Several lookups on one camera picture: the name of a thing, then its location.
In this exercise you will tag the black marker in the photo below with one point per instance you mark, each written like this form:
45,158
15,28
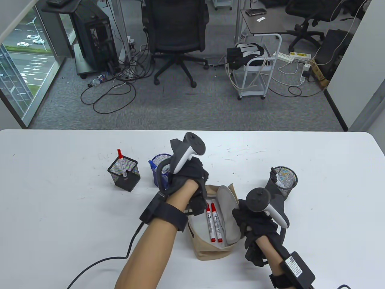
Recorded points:
273,175

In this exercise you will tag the red marker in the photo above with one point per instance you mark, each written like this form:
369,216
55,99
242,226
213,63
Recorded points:
217,224
210,224
121,162

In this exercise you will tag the large black bag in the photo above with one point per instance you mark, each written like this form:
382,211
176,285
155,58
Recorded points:
334,51

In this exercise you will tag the black swivel office chair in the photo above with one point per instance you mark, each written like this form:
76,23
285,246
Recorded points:
312,9

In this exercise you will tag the clear plastic bottle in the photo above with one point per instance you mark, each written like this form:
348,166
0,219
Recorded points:
97,80

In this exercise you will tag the black left wrist tracker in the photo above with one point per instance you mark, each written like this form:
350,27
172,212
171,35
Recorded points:
168,213

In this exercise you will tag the black and white bag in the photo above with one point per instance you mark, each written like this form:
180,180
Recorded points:
240,57

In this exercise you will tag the brown top desk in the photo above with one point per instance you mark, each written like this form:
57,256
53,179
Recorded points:
264,27

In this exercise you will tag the white power strip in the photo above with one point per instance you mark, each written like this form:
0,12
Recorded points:
284,56

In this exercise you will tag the black right wrist tracker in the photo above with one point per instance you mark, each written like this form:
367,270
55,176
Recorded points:
297,268

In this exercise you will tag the blue marker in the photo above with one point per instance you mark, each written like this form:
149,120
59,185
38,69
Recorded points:
152,164

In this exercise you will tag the yellow label power strip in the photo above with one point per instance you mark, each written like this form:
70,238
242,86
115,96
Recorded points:
300,55

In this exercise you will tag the blue round mesh pen holder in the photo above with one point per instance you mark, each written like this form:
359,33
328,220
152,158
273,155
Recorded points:
156,179

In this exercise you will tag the grey white hand controller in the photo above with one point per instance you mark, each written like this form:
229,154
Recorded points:
258,200
194,143

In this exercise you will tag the black computer tower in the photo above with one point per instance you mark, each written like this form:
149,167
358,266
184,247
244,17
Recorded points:
96,33

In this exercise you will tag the person's right hand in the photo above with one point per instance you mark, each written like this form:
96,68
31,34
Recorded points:
255,224

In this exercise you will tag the black keyboard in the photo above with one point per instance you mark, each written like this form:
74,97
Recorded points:
57,2

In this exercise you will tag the black round mesh pen holder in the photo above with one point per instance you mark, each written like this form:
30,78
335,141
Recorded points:
288,177

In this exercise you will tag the black square mesh pen holder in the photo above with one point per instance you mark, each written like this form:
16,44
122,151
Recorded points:
127,182

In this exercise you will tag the beige velcro pouch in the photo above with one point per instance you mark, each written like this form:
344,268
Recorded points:
210,253

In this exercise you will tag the person's left forearm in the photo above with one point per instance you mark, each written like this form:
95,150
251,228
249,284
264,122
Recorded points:
150,250

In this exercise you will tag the yellow cardboard box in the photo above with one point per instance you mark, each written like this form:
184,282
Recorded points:
318,73

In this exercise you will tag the person's left hand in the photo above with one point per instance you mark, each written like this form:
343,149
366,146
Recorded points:
192,171

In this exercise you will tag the person's right forearm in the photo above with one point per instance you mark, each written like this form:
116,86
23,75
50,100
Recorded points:
269,245

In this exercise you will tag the white power adapter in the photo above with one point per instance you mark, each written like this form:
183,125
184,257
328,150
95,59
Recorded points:
306,67

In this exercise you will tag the black wrist tracker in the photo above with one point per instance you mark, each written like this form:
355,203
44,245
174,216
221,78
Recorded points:
297,268
168,213

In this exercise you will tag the black mesh office chair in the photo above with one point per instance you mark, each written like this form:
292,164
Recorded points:
177,27

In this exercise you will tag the white rolling cart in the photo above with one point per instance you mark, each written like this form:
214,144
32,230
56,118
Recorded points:
255,90

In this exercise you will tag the flat black device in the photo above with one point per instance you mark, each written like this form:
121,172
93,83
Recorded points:
255,12

